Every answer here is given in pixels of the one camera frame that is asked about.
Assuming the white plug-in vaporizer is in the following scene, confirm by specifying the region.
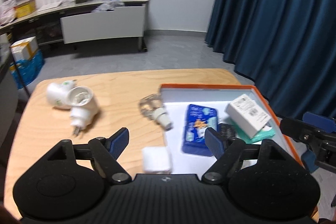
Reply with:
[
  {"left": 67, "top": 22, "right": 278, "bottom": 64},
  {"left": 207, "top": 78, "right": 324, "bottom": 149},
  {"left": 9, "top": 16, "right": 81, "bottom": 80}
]
[{"left": 66, "top": 86, "right": 99, "bottom": 136}]

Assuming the white square charger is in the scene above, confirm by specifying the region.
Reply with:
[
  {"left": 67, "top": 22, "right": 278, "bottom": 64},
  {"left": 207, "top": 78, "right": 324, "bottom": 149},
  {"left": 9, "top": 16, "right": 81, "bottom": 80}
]
[{"left": 142, "top": 147, "right": 173, "bottom": 174}]

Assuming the teal flat box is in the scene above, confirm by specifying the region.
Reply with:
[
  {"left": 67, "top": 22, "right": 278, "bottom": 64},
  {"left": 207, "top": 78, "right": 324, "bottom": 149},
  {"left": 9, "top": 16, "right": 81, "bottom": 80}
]
[{"left": 228, "top": 118, "right": 276, "bottom": 144}]

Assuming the orange-rimmed white box tray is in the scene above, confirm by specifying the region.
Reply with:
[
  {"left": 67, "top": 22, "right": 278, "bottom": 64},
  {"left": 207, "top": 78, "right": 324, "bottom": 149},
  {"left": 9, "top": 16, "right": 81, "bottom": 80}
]
[{"left": 160, "top": 84, "right": 302, "bottom": 177}]

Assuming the white labelled carton box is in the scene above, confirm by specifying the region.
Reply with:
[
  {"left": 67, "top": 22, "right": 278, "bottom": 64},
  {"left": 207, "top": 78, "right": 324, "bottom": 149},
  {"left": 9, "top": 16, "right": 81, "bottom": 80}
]
[{"left": 226, "top": 94, "right": 271, "bottom": 138}]

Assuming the blue cartoon tin box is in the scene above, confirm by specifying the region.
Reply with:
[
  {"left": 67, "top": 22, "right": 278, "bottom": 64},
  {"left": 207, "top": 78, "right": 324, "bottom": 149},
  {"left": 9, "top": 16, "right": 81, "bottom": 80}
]
[{"left": 182, "top": 104, "right": 218, "bottom": 157}]

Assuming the clear liquid refill bottle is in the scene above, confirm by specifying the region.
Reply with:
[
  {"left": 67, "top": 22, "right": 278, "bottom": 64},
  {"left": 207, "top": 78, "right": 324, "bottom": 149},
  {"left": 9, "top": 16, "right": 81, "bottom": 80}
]
[{"left": 139, "top": 94, "right": 173, "bottom": 131}]

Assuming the white cap with green logo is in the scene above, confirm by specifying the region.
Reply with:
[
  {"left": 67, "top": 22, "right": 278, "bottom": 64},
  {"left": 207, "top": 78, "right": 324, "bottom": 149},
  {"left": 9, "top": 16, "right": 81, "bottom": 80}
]
[{"left": 46, "top": 80, "right": 76, "bottom": 110}]

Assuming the blue bag on floor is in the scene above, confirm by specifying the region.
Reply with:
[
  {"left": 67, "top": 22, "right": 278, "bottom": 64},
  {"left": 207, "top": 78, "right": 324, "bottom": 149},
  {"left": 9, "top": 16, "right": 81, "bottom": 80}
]
[{"left": 10, "top": 50, "right": 45, "bottom": 89}]

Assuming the dark blue curtain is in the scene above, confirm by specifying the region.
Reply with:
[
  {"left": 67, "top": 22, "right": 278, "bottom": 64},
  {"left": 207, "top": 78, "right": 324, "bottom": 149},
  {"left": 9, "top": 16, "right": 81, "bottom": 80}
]
[{"left": 206, "top": 0, "right": 335, "bottom": 118}]

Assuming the white yellow carton on floor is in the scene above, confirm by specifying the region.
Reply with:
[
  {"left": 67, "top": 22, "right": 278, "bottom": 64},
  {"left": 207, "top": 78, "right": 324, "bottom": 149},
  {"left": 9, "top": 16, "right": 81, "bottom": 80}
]
[{"left": 10, "top": 36, "right": 39, "bottom": 61}]

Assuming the white media cabinet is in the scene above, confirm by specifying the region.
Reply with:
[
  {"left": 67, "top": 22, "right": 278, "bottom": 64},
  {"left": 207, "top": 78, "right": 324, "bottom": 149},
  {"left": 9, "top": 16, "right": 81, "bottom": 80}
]
[{"left": 1, "top": 0, "right": 150, "bottom": 52}]

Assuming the yellow cardboard box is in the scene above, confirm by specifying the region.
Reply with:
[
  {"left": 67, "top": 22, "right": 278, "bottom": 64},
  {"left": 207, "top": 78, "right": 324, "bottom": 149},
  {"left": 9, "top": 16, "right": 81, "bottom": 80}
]
[{"left": 15, "top": 0, "right": 36, "bottom": 18}]

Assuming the white plastic bag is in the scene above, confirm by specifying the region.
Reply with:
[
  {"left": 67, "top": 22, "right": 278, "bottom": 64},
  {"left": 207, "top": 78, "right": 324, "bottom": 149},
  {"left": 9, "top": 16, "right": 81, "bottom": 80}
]
[{"left": 0, "top": 0, "right": 17, "bottom": 26}]

